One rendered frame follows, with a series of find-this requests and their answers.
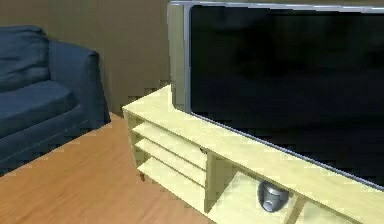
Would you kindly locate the grey round gadget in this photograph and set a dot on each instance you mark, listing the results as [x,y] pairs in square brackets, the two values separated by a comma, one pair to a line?
[271,197]

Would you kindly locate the dark blue sofa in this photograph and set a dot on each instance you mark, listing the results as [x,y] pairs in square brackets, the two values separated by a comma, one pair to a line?
[40,100]

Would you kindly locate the black television set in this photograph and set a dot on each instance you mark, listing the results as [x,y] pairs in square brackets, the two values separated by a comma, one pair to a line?
[283,83]

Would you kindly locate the pale wooden television stand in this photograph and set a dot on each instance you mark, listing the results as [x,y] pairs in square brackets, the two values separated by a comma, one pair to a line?
[180,140]

